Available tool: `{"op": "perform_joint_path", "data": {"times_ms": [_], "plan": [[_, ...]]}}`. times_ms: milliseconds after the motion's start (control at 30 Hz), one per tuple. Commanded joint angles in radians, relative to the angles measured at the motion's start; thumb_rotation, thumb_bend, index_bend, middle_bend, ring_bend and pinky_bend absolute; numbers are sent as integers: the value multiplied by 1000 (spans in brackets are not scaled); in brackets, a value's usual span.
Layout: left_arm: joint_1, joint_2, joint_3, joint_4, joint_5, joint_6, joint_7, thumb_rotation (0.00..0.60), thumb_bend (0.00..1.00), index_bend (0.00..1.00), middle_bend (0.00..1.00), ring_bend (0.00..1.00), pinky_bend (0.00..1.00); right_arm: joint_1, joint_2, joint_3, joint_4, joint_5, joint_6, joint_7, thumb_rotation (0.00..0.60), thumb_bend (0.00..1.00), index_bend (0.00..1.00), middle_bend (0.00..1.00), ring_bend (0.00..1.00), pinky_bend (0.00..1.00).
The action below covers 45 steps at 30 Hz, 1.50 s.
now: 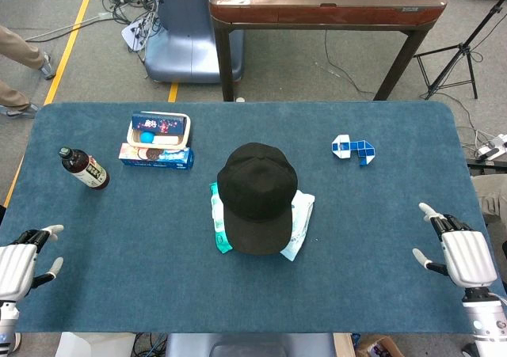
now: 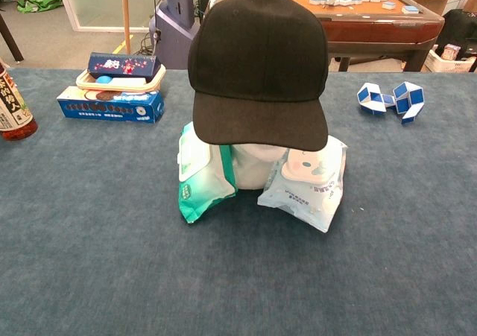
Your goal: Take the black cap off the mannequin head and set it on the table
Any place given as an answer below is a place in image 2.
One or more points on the cream plastic basket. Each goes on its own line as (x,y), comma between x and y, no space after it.
(121,87)

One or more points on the small blue ball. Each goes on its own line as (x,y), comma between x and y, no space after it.
(103,79)

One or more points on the dark table leg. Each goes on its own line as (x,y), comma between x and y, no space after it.
(10,40)

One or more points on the brown mahjong table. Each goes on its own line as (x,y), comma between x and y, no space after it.
(372,30)

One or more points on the black chair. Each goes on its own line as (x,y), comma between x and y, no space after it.
(462,27)

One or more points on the green bag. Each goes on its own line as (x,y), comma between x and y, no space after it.
(39,4)

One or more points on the blue cookie box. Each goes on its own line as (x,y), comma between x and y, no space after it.
(112,109)

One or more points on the light blue wet wipes pack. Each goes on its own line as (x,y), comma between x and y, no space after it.
(309,200)

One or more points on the white mannequin head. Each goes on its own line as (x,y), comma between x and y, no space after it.
(249,168)

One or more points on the white slatted crate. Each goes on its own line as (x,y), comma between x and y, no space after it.
(443,66)

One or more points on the blue felt table cover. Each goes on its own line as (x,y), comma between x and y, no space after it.
(112,239)

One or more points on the dark tea bottle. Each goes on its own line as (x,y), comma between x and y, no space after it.
(15,116)

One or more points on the green wet wipes pack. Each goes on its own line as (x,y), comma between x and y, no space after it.
(201,187)

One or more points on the wooden pole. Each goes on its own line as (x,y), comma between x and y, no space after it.
(126,15)

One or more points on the blue white snake puzzle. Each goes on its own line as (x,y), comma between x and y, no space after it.
(404,97)

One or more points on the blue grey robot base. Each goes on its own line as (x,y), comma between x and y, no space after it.
(175,27)

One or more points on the small printed carton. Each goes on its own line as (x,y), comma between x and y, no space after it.
(451,51)

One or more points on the blue mahjong tile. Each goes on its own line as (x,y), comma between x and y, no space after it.
(410,10)
(388,5)

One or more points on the dark blue printed box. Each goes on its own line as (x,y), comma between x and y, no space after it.
(123,66)

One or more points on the flat white box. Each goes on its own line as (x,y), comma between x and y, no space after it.
(126,81)

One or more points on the black baseball cap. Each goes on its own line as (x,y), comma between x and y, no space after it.
(257,71)

